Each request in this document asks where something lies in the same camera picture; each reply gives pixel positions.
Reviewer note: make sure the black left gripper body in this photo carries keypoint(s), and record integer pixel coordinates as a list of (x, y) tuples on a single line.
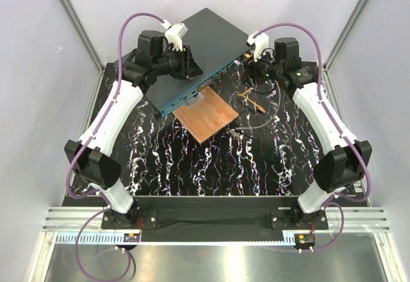
[(180, 63)]

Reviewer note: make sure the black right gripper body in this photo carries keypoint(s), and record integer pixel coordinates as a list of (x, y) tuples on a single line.
[(259, 69)]

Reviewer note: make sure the dark grey network switch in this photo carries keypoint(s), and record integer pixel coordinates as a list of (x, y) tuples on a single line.
[(215, 44)]

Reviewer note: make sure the silver transceiver module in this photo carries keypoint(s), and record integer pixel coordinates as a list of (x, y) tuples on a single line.
[(234, 133)]

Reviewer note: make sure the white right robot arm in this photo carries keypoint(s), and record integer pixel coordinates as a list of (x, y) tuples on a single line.
[(345, 157)]

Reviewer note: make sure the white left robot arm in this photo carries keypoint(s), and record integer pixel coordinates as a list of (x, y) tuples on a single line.
[(157, 54)]

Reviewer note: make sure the wooden board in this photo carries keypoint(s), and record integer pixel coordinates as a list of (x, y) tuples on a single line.
[(207, 117)]

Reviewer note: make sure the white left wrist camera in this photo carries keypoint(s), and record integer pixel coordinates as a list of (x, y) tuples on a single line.
[(174, 34)]

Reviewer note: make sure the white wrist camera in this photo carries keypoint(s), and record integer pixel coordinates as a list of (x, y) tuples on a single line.
[(174, 34), (258, 42)]

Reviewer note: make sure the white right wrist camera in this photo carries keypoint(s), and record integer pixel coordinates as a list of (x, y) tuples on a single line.
[(258, 42)]

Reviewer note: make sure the silver metal bracket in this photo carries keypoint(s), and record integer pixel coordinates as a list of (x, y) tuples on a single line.
[(194, 100)]

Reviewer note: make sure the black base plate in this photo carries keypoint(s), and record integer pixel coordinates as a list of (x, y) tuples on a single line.
[(212, 220)]

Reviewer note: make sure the aluminium frame rail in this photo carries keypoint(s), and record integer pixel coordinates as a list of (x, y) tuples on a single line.
[(70, 226)]

